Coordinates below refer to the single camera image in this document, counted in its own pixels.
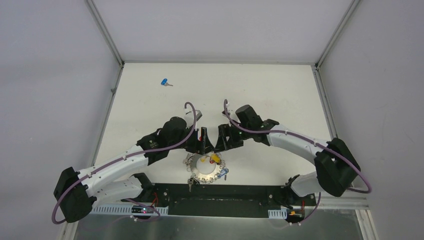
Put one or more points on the blue capped key far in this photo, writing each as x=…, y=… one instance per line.
x=165, y=83

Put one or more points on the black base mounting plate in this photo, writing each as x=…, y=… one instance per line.
x=209, y=200

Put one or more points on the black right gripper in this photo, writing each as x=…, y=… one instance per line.
x=226, y=130

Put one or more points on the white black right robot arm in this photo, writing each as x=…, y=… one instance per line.
x=335, y=166

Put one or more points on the metal disc with keyrings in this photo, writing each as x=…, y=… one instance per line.
x=201, y=170

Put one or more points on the blue key tag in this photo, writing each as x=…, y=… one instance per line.
x=224, y=171

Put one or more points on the silver key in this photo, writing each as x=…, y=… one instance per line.
x=190, y=183

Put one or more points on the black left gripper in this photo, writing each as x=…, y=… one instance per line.
x=194, y=143

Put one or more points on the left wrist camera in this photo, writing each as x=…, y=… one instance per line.
x=192, y=116

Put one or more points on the yellow key tag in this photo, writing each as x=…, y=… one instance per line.
x=216, y=158

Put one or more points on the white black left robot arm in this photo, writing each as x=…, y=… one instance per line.
x=77, y=192

